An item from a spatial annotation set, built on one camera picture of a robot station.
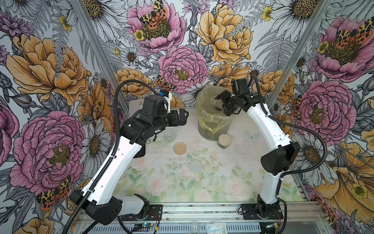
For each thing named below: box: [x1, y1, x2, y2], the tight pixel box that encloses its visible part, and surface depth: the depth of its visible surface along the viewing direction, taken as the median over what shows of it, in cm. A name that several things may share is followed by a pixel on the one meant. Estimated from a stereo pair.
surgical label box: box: [205, 220, 228, 234], surface depth 71 cm
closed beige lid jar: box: [217, 133, 231, 149], surface depth 98 cm
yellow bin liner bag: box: [195, 85, 234, 134], surface depth 83 cm
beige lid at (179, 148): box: [173, 141, 187, 156], surface depth 101 cm
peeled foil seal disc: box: [188, 158, 204, 174], surface depth 91 cm
